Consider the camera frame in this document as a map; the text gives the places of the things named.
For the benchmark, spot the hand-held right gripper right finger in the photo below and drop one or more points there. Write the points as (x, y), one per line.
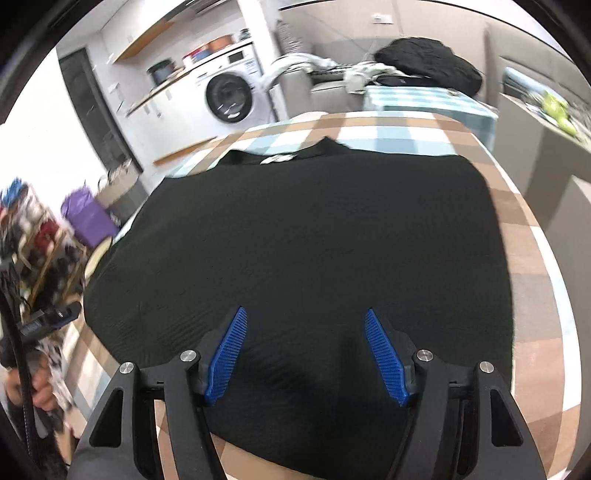
(388, 360)

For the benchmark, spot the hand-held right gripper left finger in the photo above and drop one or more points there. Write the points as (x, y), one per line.
(224, 360)

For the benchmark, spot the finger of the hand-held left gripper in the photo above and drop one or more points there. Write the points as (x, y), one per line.
(64, 314)

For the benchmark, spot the black knit sweater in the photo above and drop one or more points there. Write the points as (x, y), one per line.
(300, 230)

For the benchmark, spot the person's left hand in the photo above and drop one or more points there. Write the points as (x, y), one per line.
(41, 387)

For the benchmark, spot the cream waste bin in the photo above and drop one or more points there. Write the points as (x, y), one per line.
(97, 261)

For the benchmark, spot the shoe rack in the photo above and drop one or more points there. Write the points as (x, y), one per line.
(41, 249)

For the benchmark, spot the purple bag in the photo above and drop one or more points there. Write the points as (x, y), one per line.
(87, 217)

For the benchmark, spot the woven laundry basket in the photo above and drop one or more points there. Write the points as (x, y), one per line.
(122, 194)

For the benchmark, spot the checked blanket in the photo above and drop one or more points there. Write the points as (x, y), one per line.
(521, 221)

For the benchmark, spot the dark door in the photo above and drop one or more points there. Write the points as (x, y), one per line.
(92, 106)

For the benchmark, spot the white cabinet with wooden counter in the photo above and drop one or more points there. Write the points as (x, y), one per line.
(175, 124)

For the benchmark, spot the grey box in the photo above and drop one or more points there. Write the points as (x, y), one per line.
(521, 152)

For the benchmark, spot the white washing machine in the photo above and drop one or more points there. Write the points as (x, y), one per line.
(258, 108)

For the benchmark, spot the black pot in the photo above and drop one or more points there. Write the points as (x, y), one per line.
(160, 73)

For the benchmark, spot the blue checked cloth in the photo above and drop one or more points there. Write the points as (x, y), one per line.
(415, 99)

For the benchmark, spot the grey sofa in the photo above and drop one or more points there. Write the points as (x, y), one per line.
(332, 99)

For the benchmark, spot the light cloth pile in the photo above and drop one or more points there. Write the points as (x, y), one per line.
(364, 76)

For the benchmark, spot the black jacket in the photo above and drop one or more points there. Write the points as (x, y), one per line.
(425, 64)

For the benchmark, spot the green cloth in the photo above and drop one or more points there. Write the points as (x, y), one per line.
(558, 110)

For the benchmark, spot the grey white cloth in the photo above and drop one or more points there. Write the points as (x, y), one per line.
(295, 62)

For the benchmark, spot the folded blue towels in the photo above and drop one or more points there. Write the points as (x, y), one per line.
(519, 78)

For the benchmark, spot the wooden wall shelf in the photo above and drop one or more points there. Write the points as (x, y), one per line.
(147, 41)

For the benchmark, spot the wall socket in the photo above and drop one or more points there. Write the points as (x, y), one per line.
(383, 18)

